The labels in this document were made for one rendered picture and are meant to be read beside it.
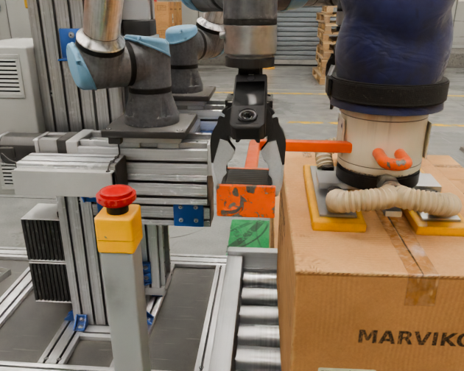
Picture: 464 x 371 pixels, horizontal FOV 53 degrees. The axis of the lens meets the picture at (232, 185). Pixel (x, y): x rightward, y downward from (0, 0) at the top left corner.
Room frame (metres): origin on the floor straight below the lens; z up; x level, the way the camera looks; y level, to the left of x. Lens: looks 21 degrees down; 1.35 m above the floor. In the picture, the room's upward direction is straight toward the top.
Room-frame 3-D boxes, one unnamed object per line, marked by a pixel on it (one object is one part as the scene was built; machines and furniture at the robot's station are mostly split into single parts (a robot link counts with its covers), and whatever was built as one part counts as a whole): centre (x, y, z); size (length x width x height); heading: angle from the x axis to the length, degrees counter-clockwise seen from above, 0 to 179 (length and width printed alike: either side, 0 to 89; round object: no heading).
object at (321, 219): (0.96, -0.22, 0.97); 0.34 x 0.10 x 0.05; 175
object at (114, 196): (0.77, 0.21, 1.02); 0.07 x 0.07 x 0.04
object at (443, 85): (0.95, -0.31, 1.19); 0.23 x 0.23 x 0.04
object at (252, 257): (1.31, -0.33, 0.58); 0.70 x 0.03 x 0.06; 86
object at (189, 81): (1.79, 0.18, 1.09); 0.15 x 0.15 x 0.10
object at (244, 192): (0.67, -0.02, 1.08); 0.09 x 0.08 x 0.05; 85
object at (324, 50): (8.83, -2.09, 0.65); 1.29 x 1.10 x 1.31; 175
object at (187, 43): (1.80, 0.18, 1.20); 0.13 x 0.12 x 0.14; 141
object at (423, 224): (0.94, -0.40, 0.97); 0.34 x 0.10 x 0.05; 175
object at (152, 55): (1.29, 0.23, 1.20); 0.13 x 0.12 x 0.14; 124
